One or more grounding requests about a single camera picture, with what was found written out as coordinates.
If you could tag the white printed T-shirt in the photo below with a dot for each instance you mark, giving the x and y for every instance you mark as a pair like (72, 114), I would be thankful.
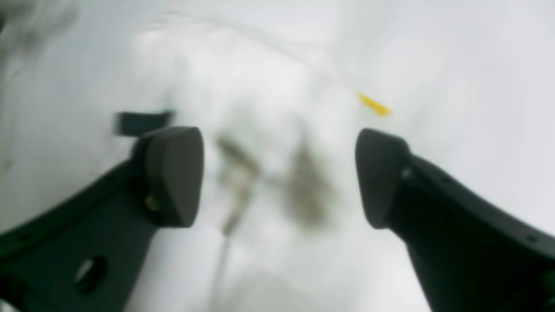
(281, 225)

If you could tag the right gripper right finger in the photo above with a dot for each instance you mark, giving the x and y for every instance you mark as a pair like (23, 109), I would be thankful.
(469, 255)

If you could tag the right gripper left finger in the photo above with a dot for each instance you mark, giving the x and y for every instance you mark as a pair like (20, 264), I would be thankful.
(86, 254)

